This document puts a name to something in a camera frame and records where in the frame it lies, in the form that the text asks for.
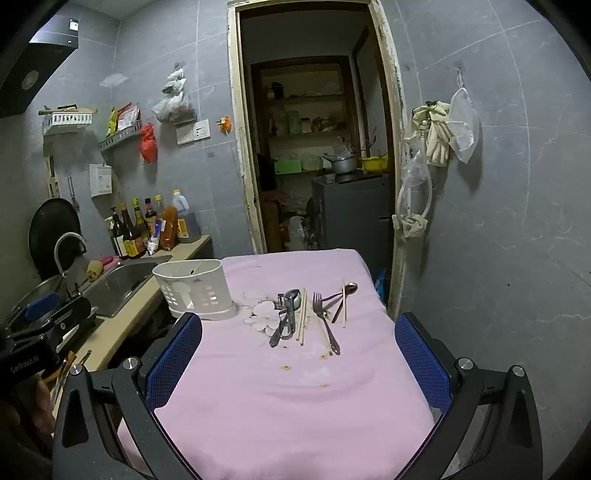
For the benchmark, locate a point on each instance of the large dark vinegar jug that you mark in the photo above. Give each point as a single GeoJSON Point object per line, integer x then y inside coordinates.
{"type": "Point", "coordinates": [187, 226]}

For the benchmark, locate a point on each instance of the person's left forearm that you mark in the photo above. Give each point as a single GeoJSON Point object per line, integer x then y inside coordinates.
{"type": "Point", "coordinates": [18, 447]}

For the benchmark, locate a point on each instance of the metal faucet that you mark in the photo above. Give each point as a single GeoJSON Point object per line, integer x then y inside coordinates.
{"type": "Point", "coordinates": [56, 258]}

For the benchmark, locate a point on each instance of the knotted cream rag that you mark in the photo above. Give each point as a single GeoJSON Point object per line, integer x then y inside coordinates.
{"type": "Point", "coordinates": [411, 226]}

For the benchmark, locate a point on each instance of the white wall basket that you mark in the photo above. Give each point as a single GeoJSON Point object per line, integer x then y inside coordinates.
{"type": "Point", "coordinates": [67, 121]}

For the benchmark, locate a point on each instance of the pink soap dish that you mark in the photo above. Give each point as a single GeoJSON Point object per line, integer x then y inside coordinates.
{"type": "Point", "coordinates": [111, 263]}

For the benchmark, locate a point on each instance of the white hanging paper box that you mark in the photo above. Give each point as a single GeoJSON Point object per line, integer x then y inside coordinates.
{"type": "Point", "coordinates": [100, 181]}

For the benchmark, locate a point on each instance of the cream rubber gloves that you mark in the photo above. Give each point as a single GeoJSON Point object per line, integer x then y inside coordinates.
{"type": "Point", "coordinates": [436, 138]}

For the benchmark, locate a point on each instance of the yellow sponge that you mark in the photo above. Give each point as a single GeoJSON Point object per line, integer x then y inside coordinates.
{"type": "Point", "coordinates": [93, 270]}

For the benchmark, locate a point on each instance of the beige kitchen counter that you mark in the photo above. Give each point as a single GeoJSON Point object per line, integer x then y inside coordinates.
{"type": "Point", "coordinates": [120, 332]}

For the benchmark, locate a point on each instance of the pink floral cloth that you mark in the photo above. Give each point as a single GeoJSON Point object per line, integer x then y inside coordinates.
{"type": "Point", "coordinates": [286, 406]}

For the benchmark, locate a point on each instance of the hanging metal peeler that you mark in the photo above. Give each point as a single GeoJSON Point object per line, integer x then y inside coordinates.
{"type": "Point", "coordinates": [71, 189]}

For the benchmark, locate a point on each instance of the green box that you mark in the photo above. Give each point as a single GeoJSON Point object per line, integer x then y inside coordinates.
{"type": "Point", "coordinates": [288, 166]}

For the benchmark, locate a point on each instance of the dark sauce bottle orange cap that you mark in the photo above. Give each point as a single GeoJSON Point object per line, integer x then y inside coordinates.
{"type": "Point", "coordinates": [128, 240]}

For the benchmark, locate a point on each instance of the worn door frame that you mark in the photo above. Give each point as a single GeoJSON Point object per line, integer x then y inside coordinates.
{"type": "Point", "coordinates": [234, 138]}

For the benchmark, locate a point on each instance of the clear plastic bag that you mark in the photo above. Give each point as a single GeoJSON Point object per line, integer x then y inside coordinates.
{"type": "Point", "coordinates": [415, 168]}

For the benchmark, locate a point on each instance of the white wall switch panel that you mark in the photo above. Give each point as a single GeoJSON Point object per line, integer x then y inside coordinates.
{"type": "Point", "coordinates": [194, 132]}

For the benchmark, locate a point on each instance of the metal cooking pot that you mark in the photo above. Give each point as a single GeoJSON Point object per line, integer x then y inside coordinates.
{"type": "Point", "coordinates": [344, 165]}

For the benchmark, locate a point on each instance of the hanging wooden board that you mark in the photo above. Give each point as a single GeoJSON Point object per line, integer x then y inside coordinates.
{"type": "Point", "coordinates": [51, 175]}

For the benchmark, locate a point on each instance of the sauce bottle with dark cap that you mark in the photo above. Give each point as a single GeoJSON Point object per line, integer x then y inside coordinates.
{"type": "Point", "coordinates": [150, 214]}

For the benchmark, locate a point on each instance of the grey cabinet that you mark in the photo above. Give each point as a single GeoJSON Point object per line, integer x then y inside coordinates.
{"type": "Point", "coordinates": [355, 217]}

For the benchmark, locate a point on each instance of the orange seasoning bag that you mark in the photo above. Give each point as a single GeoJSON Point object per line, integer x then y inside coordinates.
{"type": "Point", "coordinates": [169, 228]}

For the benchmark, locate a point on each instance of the red seasoning packet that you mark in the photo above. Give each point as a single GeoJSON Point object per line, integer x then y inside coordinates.
{"type": "Point", "coordinates": [128, 119]}

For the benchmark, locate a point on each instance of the white jar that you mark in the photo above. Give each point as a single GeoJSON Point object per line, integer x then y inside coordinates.
{"type": "Point", "coordinates": [306, 125]}

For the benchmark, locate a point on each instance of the black frying pan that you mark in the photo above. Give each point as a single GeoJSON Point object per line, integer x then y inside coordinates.
{"type": "Point", "coordinates": [53, 226]}

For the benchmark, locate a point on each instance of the clear bottle with yellow cap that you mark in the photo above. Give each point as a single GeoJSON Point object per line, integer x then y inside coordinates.
{"type": "Point", "coordinates": [159, 207]}

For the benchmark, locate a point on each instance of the small white plastic bag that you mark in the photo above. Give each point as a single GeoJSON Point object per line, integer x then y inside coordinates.
{"type": "Point", "coordinates": [177, 81]}

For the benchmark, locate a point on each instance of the wooden shelf unit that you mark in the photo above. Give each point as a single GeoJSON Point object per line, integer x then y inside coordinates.
{"type": "Point", "coordinates": [304, 99]}

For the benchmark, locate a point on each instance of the white plastic utensil holder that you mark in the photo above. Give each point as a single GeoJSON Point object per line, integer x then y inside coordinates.
{"type": "Point", "coordinates": [203, 290]}

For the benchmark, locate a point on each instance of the green jar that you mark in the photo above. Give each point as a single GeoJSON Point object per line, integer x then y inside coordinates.
{"type": "Point", "coordinates": [293, 122]}

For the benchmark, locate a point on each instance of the orange plug adapter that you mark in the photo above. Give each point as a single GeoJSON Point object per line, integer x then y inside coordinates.
{"type": "Point", "coordinates": [225, 123]}

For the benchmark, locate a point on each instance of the clear bag of dried goods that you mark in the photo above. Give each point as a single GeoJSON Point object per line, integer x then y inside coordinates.
{"type": "Point", "coordinates": [175, 110]}

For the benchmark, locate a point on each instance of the red plastic bag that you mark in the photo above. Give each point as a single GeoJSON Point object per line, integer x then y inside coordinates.
{"type": "Point", "coordinates": [147, 144]}

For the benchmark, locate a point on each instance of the yellow bowl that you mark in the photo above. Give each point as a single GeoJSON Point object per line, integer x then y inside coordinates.
{"type": "Point", "coordinates": [374, 164]}

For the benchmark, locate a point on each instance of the grey wall shelf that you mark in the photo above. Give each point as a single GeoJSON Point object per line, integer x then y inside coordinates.
{"type": "Point", "coordinates": [117, 138]}

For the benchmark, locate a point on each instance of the stainless steel sink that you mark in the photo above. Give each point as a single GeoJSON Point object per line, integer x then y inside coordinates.
{"type": "Point", "coordinates": [117, 286]}

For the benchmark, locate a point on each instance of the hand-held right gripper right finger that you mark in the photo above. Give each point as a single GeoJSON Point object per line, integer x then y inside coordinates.
{"type": "Point", "coordinates": [422, 364]}

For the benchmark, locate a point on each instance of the person's left hand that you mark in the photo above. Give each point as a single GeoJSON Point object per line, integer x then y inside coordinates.
{"type": "Point", "coordinates": [39, 404]}

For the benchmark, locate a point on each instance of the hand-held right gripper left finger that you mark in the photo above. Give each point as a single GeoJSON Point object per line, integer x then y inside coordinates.
{"type": "Point", "coordinates": [175, 360]}

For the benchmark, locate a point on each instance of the blue white packet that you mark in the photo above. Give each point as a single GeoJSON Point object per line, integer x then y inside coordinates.
{"type": "Point", "coordinates": [154, 242]}

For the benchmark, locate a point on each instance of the metal basin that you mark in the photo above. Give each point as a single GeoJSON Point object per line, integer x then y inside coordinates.
{"type": "Point", "coordinates": [23, 290]}

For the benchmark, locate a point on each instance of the black range hood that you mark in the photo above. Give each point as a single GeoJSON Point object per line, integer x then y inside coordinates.
{"type": "Point", "coordinates": [27, 78]}

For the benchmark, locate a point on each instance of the green yellow seasoning packet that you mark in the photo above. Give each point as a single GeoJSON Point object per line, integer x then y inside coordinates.
{"type": "Point", "coordinates": [111, 122]}

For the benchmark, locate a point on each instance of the blue dish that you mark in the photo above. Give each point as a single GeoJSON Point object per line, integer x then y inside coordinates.
{"type": "Point", "coordinates": [41, 305]}

